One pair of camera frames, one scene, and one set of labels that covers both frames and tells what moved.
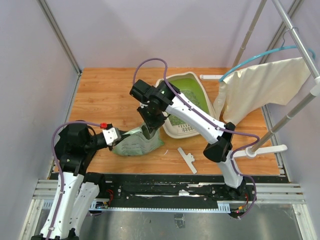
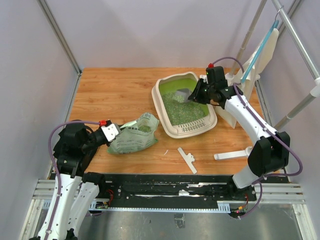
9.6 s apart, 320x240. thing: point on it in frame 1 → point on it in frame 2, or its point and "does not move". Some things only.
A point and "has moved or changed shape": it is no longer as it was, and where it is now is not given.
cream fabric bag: [244, 91] → [260, 60]
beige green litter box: [190, 88] does not move
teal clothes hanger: [282, 47] → [261, 49]
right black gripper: [151, 123] → [200, 83]
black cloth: [75, 149] does not move
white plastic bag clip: [188, 158] does not move
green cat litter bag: [135, 143] has moved or changed shape
